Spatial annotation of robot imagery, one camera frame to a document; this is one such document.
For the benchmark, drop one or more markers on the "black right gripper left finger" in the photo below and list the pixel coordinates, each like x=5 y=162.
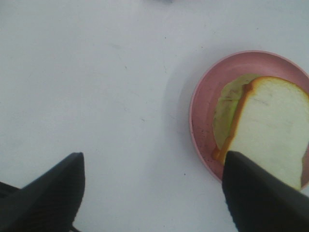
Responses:
x=49 y=203

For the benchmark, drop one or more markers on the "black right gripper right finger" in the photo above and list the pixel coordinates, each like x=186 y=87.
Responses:
x=258 y=201

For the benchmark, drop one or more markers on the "sandwich with lettuce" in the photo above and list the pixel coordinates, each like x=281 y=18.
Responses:
x=265 y=118

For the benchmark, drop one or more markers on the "pink round plate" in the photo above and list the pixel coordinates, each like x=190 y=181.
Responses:
x=209 y=87

